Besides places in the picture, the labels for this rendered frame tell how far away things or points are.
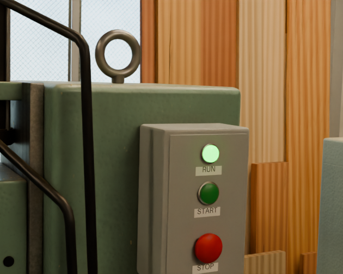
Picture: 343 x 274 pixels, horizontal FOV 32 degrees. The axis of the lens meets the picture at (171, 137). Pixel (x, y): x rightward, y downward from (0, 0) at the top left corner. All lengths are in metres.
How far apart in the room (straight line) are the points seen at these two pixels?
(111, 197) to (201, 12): 1.64
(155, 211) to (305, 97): 1.91
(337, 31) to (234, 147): 2.26
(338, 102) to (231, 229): 2.22
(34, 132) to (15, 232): 0.10
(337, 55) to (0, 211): 2.34
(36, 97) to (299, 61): 1.90
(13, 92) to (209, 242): 0.26
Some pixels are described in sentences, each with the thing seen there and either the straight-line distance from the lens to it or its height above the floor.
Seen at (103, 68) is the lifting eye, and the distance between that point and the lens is 0.71.
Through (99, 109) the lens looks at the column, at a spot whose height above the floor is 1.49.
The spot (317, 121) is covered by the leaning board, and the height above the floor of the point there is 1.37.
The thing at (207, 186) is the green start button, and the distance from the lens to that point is 0.58.
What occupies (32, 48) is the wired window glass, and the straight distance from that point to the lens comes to 2.11.
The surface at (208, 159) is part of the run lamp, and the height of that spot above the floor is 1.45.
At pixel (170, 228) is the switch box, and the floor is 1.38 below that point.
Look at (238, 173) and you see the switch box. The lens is 0.61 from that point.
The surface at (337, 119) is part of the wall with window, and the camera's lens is 2.81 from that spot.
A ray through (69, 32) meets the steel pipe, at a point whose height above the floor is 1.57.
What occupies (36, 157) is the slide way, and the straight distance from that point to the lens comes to 0.62.
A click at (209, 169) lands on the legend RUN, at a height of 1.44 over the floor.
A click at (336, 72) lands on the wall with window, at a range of 2.82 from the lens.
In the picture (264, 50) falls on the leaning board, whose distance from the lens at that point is 2.37.
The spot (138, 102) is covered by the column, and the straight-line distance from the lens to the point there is 0.61.
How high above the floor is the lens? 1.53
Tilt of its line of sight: 6 degrees down
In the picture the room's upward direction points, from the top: 2 degrees clockwise
